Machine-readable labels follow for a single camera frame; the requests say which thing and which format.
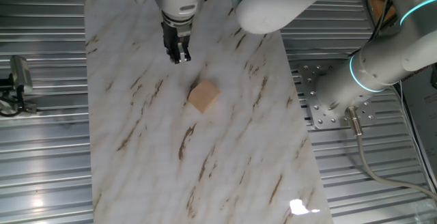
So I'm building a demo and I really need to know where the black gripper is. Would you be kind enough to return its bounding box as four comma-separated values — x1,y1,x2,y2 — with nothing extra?
161,22,193,64

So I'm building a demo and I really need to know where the small wooden cube block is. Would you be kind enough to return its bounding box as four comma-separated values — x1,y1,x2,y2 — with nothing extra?
186,79,221,114

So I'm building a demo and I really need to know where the white brown marble pattern board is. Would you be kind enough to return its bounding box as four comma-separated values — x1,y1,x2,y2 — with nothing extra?
83,0,335,224

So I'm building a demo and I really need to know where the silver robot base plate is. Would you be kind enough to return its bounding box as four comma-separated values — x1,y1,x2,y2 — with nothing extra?
299,63,376,130

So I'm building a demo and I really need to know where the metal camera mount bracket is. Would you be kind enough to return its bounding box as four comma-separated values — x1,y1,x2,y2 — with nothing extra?
0,94,38,116

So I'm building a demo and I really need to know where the grey cable with metal connector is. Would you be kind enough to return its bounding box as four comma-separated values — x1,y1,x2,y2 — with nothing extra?
344,107,437,203

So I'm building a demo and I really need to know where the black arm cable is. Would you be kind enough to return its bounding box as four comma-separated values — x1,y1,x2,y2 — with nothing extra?
350,0,404,57

